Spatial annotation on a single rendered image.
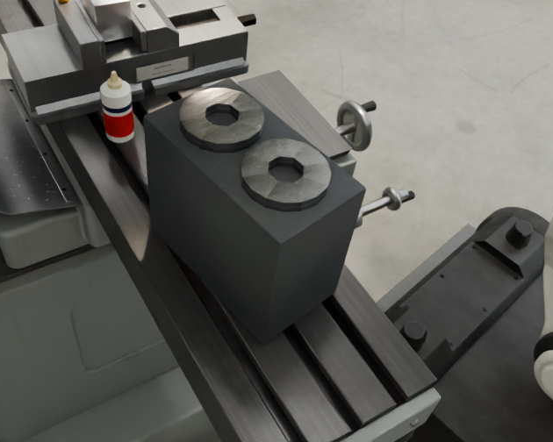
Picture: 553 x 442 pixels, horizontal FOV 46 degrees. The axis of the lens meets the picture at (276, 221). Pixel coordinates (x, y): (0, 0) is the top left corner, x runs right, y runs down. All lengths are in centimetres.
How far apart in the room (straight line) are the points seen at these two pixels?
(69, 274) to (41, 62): 34
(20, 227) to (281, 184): 50
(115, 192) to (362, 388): 41
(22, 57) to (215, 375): 54
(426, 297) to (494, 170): 127
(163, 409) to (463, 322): 67
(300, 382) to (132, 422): 81
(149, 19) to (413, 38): 211
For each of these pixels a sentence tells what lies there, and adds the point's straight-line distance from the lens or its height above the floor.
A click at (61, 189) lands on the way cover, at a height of 85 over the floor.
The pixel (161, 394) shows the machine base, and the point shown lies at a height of 20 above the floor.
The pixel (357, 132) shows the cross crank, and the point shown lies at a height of 62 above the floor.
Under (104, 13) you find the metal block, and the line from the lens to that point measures 98.
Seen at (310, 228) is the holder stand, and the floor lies 110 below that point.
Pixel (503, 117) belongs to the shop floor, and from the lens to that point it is 272.
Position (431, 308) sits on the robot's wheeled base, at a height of 59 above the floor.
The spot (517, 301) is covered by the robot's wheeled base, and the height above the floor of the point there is 57.
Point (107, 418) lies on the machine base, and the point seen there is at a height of 20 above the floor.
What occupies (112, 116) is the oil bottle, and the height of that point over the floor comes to 97.
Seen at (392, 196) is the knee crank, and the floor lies 52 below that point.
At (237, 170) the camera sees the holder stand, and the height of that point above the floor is 111.
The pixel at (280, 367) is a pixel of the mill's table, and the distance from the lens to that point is 74.
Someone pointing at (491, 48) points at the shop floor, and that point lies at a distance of 309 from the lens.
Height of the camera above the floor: 157
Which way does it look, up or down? 49 degrees down
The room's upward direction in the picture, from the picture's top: 9 degrees clockwise
